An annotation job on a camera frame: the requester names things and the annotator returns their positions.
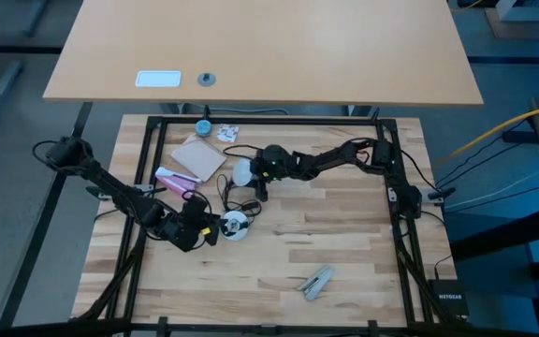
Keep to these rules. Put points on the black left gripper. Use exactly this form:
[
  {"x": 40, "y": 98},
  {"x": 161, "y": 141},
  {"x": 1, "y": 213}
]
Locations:
[{"x": 192, "y": 224}]

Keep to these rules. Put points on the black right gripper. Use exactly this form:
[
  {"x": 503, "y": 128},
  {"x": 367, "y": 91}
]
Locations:
[{"x": 273, "y": 164}]

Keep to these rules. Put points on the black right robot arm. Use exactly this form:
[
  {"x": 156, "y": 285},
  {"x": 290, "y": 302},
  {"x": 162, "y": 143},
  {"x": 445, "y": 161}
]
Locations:
[{"x": 344, "y": 159}]

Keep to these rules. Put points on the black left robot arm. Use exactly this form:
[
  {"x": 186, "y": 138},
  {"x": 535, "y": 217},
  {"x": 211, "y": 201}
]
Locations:
[{"x": 110, "y": 187}]

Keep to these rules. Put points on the patterned paper card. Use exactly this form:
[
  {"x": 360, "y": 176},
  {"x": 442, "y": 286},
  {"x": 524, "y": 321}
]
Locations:
[{"x": 228, "y": 133}]

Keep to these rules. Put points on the pink packet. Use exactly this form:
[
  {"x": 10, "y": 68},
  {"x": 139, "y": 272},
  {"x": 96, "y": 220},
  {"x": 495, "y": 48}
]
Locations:
[{"x": 178, "y": 180}]

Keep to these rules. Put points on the blue tape roll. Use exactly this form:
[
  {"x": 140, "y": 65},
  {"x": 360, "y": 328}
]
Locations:
[{"x": 203, "y": 127}]

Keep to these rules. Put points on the grey stapler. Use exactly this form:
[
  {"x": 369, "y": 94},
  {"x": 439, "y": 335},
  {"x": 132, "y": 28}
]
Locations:
[{"x": 317, "y": 282}]

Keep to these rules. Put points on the light wooden desk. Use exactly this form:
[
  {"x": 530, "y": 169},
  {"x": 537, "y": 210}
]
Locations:
[{"x": 269, "y": 47}]

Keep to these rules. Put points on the white rectangular desk plate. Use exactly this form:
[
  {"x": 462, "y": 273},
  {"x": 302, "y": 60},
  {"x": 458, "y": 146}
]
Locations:
[{"x": 158, "y": 78}]

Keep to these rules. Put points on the brown cardboard sheet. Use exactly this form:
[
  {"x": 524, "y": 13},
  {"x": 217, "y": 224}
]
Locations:
[{"x": 517, "y": 23}]

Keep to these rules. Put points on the black aluminium table frame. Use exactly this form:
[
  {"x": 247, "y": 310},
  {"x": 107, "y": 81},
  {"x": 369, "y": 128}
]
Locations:
[{"x": 274, "y": 120}]

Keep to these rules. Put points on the grey metal bracket plate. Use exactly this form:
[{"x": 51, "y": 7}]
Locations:
[{"x": 392, "y": 194}]

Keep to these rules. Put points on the black network switch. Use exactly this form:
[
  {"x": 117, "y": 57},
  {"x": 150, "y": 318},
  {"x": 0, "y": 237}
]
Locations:
[{"x": 448, "y": 297}]

